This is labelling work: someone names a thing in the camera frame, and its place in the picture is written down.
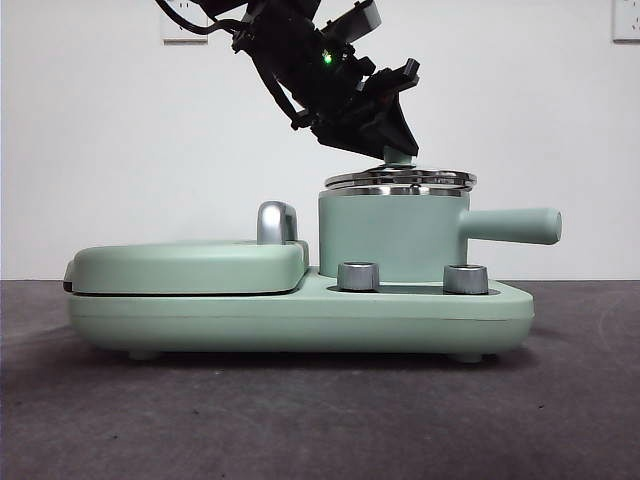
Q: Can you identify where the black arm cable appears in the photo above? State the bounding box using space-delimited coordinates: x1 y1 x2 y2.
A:
253 62 321 132
154 0 237 36

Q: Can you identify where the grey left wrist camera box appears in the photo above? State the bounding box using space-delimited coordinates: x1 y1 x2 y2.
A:
322 0 384 44

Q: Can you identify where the black left arm lower cable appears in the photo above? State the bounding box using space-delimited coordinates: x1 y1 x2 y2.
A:
253 62 321 132

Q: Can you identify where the white wall socket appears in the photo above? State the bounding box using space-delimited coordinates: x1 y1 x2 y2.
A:
160 0 209 44
612 0 640 43

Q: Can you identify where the mint green breakfast machine base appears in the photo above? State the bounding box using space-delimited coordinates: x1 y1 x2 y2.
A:
67 266 535 362

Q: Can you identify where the silver control knob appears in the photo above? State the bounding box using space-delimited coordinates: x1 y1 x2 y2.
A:
337 260 381 291
443 263 490 295

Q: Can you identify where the chrome grill lid handle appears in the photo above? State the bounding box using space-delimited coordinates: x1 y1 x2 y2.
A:
256 200 301 246

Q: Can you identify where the mint green pot with handle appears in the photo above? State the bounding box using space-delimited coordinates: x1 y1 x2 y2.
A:
317 185 563 292

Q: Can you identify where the glass pot lid green knob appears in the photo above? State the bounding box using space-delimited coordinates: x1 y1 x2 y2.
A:
323 146 477 195

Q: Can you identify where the black left arm upper cable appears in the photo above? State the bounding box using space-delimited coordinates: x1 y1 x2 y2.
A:
154 0 237 36

